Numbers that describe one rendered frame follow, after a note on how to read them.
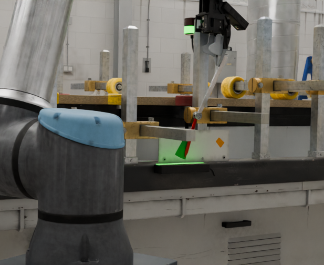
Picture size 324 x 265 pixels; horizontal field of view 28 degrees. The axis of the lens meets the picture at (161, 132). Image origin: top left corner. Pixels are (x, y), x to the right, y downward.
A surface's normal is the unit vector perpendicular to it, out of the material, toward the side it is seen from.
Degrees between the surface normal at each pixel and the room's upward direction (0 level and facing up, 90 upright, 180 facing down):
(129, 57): 90
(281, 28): 90
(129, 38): 90
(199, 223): 90
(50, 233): 70
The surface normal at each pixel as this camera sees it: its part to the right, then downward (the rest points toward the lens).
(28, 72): 0.30, -0.16
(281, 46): 0.15, 0.06
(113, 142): 0.78, -0.03
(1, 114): -0.08, -0.23
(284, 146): 0.51, 0.06
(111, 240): 0.65, -0.29
